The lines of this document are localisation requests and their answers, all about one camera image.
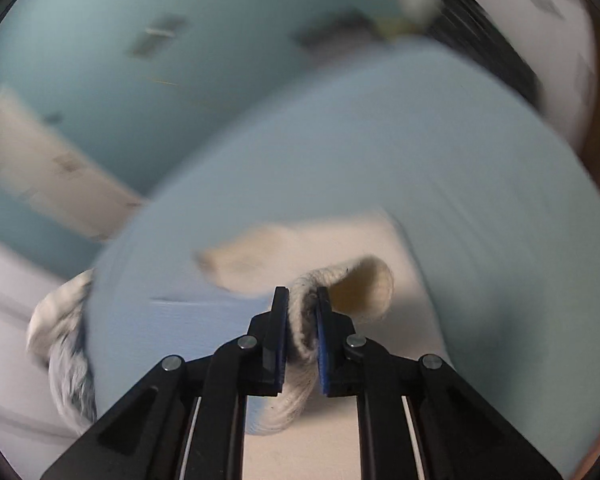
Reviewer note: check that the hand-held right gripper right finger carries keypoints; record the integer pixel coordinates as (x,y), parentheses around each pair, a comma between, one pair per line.
(323,355)

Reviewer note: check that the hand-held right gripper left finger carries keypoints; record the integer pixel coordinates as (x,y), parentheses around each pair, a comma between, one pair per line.
(280,345)

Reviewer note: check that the cream knitted sweater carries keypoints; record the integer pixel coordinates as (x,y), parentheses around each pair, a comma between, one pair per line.
(300,250)

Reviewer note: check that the pile of white grey clothes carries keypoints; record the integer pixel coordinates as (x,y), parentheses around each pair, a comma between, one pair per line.
(65,360)

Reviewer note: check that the light blue bed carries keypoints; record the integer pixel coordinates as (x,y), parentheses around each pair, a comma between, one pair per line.
(380,150)

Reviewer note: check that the white wardrobe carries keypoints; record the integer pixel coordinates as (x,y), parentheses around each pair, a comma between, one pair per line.
(10,340)

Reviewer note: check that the white door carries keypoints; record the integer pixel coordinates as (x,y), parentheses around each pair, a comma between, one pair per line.
(40,170)

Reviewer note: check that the black flat object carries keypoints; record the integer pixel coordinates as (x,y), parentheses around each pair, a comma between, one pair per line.
(330,30)

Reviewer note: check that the black plastic bag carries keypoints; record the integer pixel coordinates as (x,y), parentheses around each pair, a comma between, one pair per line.
(480,35)

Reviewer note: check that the white cabinet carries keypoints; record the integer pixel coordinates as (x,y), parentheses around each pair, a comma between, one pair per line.
(540,25)

